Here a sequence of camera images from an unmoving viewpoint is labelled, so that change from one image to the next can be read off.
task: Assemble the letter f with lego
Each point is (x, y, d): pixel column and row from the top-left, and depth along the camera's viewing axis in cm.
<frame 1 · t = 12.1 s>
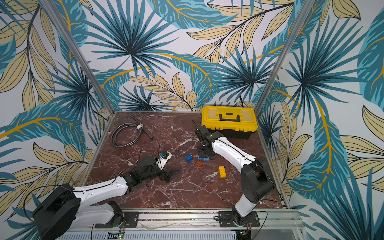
left hand: (172, 168, 82), fingers open
right hand: (204, 153, 88), fingers open
yellow black toolbox: (235, 122, 95), point 16 cm above the table
small blue lego brick: (188, 158, 94), point 3 cm above the table
orange lego brick: (199, 163, 94), on the table

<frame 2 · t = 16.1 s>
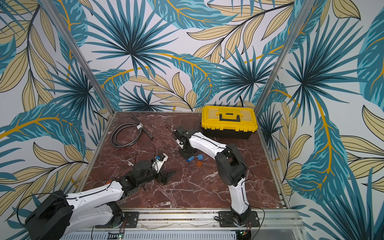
left hand: (168, 168, 82), fingers open
right hand: (188, 153, 92), fingers open
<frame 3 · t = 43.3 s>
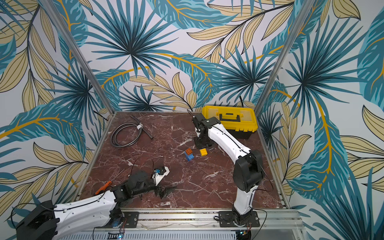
left hand: (170, 181, 78), fingers open
right hand: (201, 145, 86), fingers open
orange lego brick: (189, 151, 90), point 10 cm above the table
long light blue lego brick: (189, 157, 92), point 5 cm above the table
yellow lego brick: (203, 152, 85), point 14 cm above the table
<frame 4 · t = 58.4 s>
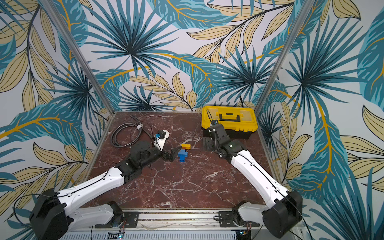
left hand: (173, 144, 75), fingers open
right hand: (211, 140, 80), fingers open
yellow lego brick: (188, 146, 97), point 5 cm above the table
